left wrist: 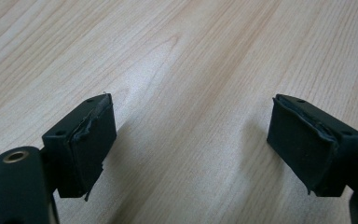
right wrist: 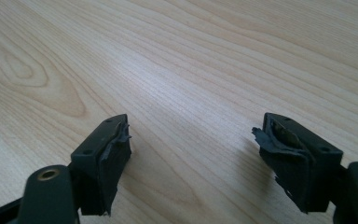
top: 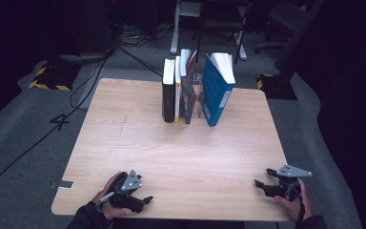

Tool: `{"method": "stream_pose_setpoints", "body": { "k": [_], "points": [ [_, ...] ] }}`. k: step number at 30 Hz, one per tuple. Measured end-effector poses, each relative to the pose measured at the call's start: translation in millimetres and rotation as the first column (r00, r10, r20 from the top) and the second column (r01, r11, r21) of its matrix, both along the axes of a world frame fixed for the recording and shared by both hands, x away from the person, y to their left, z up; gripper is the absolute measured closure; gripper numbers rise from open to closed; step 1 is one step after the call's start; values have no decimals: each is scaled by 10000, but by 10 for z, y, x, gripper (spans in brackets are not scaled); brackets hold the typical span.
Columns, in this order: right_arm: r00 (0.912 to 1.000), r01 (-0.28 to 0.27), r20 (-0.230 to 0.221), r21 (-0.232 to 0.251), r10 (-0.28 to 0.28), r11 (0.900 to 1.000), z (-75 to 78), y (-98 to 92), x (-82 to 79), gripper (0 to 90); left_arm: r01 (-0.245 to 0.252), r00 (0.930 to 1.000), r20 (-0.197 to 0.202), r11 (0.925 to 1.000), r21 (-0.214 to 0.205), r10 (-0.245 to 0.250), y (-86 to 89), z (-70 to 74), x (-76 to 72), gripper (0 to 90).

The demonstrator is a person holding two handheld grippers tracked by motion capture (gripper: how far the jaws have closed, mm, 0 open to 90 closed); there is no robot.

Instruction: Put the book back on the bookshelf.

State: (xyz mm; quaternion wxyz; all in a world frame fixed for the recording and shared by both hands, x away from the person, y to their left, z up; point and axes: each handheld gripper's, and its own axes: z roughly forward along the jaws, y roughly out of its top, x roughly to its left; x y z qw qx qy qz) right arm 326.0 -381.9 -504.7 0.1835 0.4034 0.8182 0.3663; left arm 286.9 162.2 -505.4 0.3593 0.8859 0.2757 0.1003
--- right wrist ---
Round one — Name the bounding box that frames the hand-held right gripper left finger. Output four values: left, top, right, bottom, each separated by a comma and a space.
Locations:
70, 113, 132, 217

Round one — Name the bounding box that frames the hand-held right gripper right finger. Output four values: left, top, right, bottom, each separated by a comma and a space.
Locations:
251, 112, 344, 214

